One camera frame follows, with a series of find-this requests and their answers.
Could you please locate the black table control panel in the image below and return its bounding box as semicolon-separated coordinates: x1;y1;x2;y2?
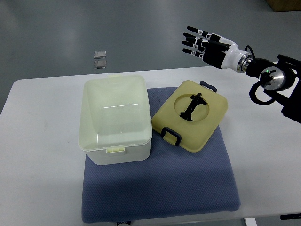
280;213;301;220

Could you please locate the white storage box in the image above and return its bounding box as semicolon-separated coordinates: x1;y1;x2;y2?
79;75;152;165

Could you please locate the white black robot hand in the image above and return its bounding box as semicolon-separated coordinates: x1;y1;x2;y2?
182;26;253;73

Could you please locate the lower silver floor plate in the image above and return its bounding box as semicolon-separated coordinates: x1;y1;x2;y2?
94;60;107;69

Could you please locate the silver floor plate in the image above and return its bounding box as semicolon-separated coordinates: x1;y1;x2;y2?
94;50;106;59
94;60;107;69

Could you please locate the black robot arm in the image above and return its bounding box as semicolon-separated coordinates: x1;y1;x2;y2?
241;45;301;123

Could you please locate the dark label tag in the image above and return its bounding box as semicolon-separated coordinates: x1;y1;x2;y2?
116;221;131;226

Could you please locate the blue padded mat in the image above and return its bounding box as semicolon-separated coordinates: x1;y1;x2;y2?
81;85;242;224

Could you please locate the yellow box lid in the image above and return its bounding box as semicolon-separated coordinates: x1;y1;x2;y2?
151;80;228;153

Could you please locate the brown cardboard box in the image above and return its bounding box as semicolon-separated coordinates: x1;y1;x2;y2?
266;0;301;12

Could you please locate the upper silver floor plate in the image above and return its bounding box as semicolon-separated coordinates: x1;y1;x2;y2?
94;50;106;59

